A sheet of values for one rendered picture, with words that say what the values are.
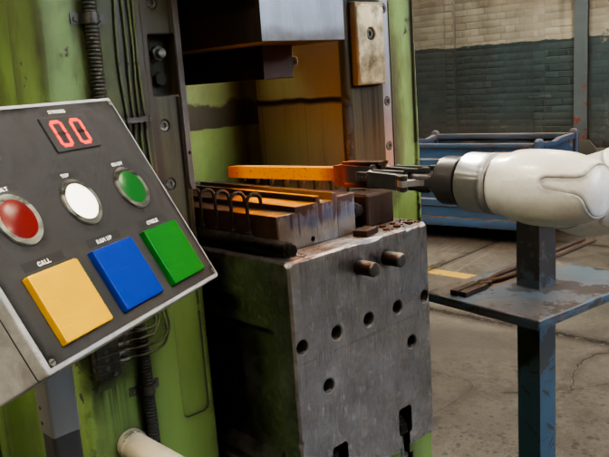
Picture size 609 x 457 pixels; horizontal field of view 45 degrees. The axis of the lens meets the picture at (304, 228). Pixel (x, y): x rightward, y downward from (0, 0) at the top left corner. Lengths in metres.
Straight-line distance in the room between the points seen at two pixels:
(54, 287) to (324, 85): 0.99
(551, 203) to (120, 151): 0.56
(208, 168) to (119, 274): 0.95
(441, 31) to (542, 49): 1.45
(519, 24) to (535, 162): 8.66
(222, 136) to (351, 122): 0.35
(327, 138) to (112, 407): 0.73
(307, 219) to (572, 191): 0.49
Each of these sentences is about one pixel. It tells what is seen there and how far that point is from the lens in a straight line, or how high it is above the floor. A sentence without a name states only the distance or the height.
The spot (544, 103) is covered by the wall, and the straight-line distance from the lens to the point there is 9.51.
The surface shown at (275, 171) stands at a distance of 1.38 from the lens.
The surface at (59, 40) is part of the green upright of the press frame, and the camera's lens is 1.18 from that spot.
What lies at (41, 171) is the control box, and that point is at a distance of 0.84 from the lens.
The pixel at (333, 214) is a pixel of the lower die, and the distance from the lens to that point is 1.34.
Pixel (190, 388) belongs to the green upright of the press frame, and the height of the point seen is 0.67.
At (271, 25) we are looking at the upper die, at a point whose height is 1.29.
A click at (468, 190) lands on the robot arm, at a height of 1.03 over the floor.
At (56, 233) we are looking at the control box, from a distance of 0.80.
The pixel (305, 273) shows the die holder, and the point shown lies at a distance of 1.22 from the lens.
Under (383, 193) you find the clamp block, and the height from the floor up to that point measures 0.98.
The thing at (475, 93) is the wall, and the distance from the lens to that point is 9.97.
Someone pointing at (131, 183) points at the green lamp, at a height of 1.09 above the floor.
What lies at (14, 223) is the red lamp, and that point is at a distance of 0.77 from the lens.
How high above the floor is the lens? 1.21
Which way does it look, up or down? 12 degrees down
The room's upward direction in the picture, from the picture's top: 4 degrees counter-clockwise
